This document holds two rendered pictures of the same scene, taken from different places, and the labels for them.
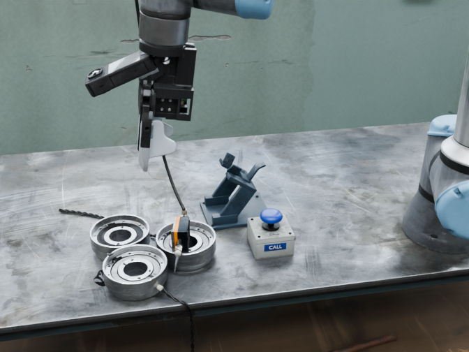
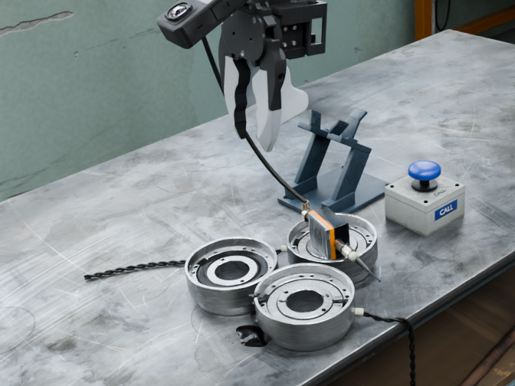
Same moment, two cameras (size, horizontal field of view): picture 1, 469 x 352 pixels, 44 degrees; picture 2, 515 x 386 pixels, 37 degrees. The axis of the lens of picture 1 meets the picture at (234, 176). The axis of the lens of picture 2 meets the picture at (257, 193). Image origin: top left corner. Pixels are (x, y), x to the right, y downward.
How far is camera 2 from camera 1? 48 cm
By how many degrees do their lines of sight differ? 19
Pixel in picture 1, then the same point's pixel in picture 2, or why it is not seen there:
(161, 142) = (290, 98)
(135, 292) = (336, 330)
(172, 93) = (301, 13)
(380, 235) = not seen: outside the picture
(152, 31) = not seen: outside the picture
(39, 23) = not seen: outside the picture
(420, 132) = (444, 44)
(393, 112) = (294, 65)
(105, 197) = (134, 238)
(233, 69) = (86, 58)
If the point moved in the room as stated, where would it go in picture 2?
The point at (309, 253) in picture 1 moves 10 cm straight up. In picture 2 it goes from (479, 207) to (482, 136)
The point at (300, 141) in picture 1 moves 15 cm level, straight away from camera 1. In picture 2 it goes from (319, 93) to (290, 68)
